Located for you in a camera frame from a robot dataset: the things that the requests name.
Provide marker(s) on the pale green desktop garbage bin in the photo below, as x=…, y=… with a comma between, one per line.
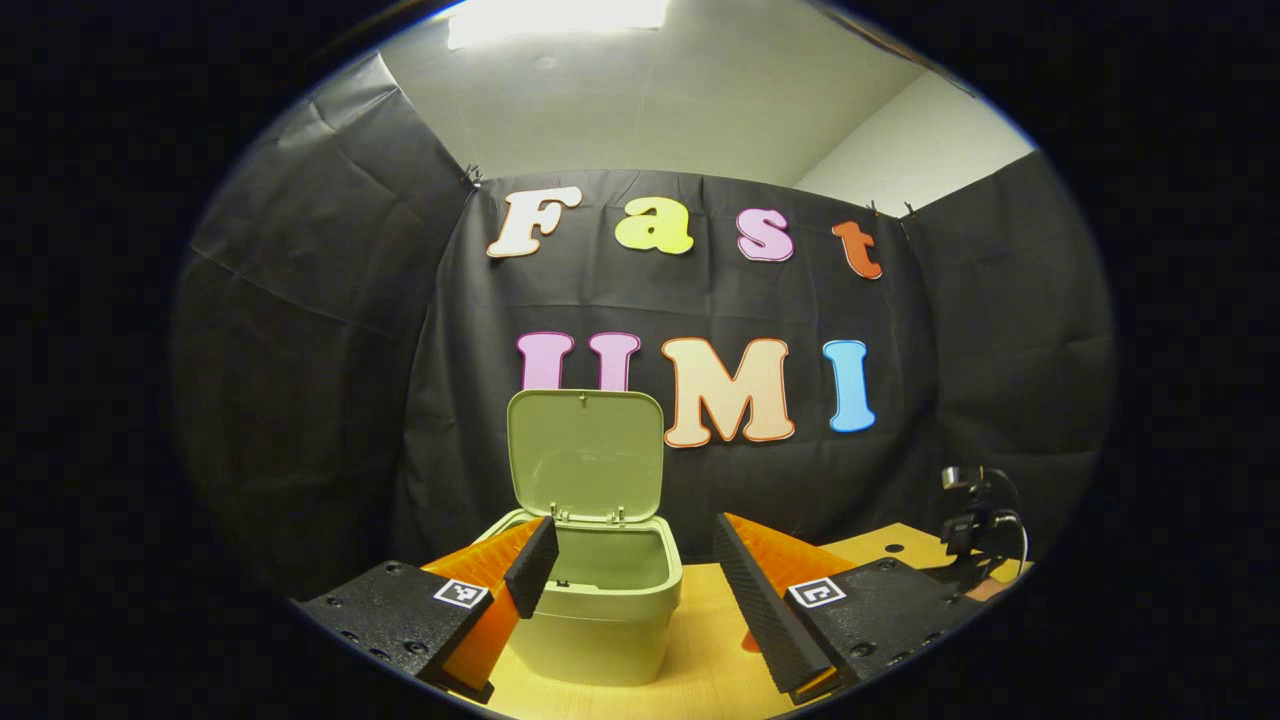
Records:
x=600, y=620

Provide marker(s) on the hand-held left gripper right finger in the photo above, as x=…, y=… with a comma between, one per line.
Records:
x=765, y=610

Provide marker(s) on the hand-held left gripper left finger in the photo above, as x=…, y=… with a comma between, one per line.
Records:
x=530, y=570

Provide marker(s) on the black backdrop cloth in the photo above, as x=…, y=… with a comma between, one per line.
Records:
x=350, y=350

